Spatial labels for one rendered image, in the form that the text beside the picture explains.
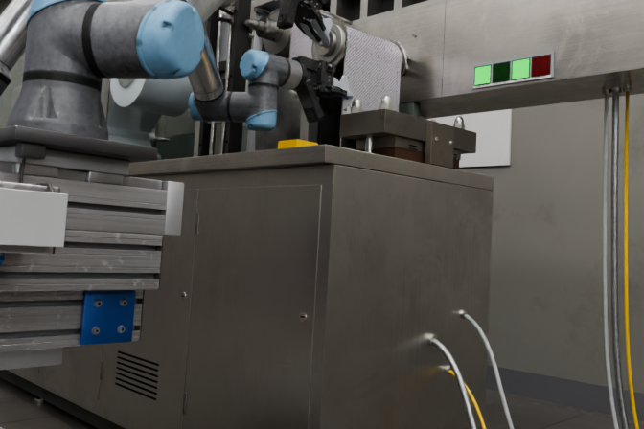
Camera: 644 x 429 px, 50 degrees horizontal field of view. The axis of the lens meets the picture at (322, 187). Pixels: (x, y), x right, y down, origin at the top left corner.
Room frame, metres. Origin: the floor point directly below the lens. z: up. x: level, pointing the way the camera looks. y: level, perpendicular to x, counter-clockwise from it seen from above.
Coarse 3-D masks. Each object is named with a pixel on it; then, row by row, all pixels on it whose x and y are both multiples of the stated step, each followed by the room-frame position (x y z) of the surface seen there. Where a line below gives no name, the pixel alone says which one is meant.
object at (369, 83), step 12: (348, 60) 1.87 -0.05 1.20; (348, 72) 1.87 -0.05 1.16; (360, 72) 1.91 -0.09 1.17; (372, 72) 1.94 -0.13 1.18; (384, 72) 1.98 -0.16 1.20; (360, 84) 1.91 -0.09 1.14; (372, 84) 1.94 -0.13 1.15; (384, 84) 1.98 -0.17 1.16; (396, 84) 2.01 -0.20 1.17; (360, 96) 1.91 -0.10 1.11; (372, 96) 1.94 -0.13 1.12; (396, 96) 2.01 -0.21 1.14; (372, 108) 1.94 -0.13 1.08; (396, 108) 2.02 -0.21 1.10
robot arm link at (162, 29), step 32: (160, 0) 1.01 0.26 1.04; (192, 0) 1.10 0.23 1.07; (224, 0) 1.25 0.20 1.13; (96, 32) 0.99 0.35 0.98; (128, 32) 0.98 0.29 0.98; (160, 32) 0.97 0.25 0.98; (192, 32) 1.03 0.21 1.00; (128, 64) 1.00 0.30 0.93; (160, 64) 0.99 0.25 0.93; (192, 64) 1.05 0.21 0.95
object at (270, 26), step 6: (264, 18) 2.04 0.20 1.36; (264, 24) 2.04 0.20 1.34; (270, 24) 2.03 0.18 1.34; (276, 24) 2.05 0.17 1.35; (264, 30) 2.04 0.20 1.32; (270, 30) 2.04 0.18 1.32; (276, 30) 2.05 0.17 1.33; (282, 30) 2.07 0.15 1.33; (264, 36) 2.05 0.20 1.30; (270, 36) 2.06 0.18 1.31; (276, 36) 2.07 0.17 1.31
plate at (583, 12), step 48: (480, 0) 1.93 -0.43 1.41; (528, 0) 1.81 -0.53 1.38; (576, 0) 1.71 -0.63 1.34; (624, 0) 1.62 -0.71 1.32; (432, 48) 2.05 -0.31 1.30; (480, 48) 1.92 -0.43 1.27; (528, 48) 1.81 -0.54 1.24; (576, 48) 1.71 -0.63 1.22; (624, 48) 1.62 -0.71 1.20; (432, 96) 2.04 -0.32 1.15; (480, 96) 1.97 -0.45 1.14; (528, 96) 1.94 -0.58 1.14; (576, 96) 1.90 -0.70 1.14
